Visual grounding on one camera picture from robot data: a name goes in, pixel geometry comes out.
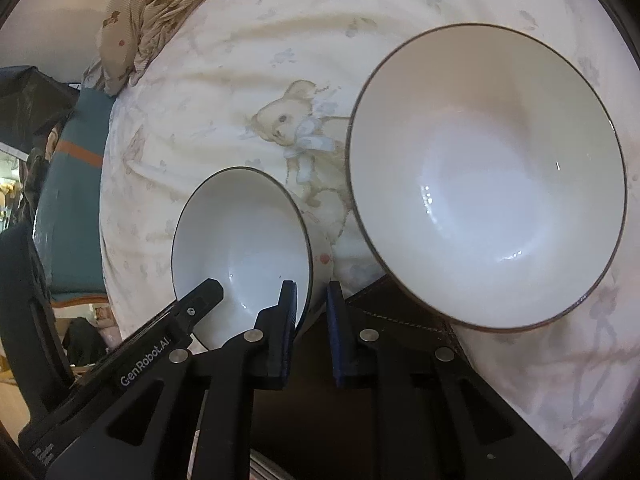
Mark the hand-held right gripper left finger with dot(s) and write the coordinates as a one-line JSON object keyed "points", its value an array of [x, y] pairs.
{"points": [[286, 332]]}

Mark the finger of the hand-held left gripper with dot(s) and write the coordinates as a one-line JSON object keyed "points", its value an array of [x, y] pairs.
{"points": [[202, 300]]}

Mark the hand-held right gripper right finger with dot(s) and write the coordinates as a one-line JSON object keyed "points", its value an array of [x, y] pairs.
{"points": [[338, 335]]}

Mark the small white bowl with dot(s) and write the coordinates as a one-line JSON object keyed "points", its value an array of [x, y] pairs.
{"points": [[245, 240]]}

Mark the large white bowl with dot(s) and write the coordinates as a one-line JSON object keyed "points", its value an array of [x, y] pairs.
{"points": [[490, 185]]}

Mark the black bag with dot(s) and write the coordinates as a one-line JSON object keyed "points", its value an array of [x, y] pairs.
{"points": [[85, 342]]}

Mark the dark brown leather mat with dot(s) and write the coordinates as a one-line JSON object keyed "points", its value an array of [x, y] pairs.
{"points": [[310, 425]]}

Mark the white bear-print blanket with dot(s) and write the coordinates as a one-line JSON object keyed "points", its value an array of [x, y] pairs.
{"points": [[210, 110]]}

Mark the dark cloth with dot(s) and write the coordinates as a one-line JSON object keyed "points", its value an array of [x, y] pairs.
{"points": [[30, 105]]}

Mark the beige patterned pillow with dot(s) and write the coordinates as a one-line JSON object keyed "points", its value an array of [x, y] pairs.
{"points": [[135, 20]]}

